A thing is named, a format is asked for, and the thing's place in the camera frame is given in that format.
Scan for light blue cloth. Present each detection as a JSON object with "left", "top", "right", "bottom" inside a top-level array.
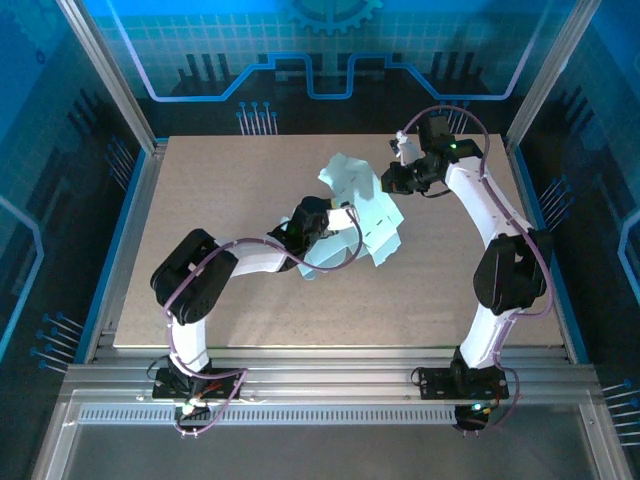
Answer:
[{"left": 277, "top": 152, "right": 406, "bottom": 284}]

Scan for black base connector module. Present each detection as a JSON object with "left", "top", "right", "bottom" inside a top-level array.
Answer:
[
  {"left": 174, "top": 398, "right": 212, "bottom": 426},
  {"left": 452, "top": 403, "right": 494, "bottom": 436}
]

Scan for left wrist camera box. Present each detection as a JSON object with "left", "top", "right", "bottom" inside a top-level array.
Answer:
[{"left": 327, "top": 207, "right": 359, "bottom": 234}]

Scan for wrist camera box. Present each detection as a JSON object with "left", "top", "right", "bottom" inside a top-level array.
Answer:
[
  {"left": 388, "top": 130, "right": 421, "bottom": 166},
  {"left": 327, "top": 207, "right": 359, "bottom": 234}
]

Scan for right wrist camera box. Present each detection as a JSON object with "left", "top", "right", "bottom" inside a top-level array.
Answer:
[{"left": 388, "top": 130, "right": 421, "bottom": 166}]

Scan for aluminium table side rail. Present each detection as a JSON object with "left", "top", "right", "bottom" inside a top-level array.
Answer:
[
  {"left": 84, "top": 139, "right": 169, "bottom": 364},
  {"left": 504, "top": 139, "right": 576, "bottom": 364}
]

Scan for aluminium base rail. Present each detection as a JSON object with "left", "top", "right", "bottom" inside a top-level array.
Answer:
[{"left": 59, "top": 344, "right": 599, "bottom": 401}]

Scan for aluminium frame post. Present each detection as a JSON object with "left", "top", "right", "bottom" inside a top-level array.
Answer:
[
  {"left": 55, "top": 0, "right": 169, "bottom": 154},
  {"left": 503, "top": 0, "right": 605, "bottom": 151}
]

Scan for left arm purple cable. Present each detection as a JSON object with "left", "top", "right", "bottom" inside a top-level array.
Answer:
[{"left": 163, "top": 207, "right": 364, "bottom": 439}]

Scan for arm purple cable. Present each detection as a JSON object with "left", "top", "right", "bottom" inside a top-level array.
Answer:
[
  {"left": 399, "top": 103, "right": 556, "bottom": 434},
  {"left": 163, "top": 207, "right": 364, "bottom": 439}
]

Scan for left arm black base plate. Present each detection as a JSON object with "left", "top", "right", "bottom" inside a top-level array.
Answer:
[{"left": 151, "top": 367, "right": 245, "bottom": 401}]

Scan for slotted grey cable duct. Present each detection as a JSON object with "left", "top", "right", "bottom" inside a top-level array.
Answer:
[{"left": 77, "top": 407, "right": 464, "bottom": 427}]

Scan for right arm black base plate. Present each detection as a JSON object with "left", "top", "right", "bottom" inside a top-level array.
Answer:
[{"left": 416, "top": 366, "right": 511, "bottom": 401}]

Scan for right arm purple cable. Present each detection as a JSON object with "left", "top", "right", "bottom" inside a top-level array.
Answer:
[{"left": 399, "top": 103, "right": 556, "bottom": 434}]

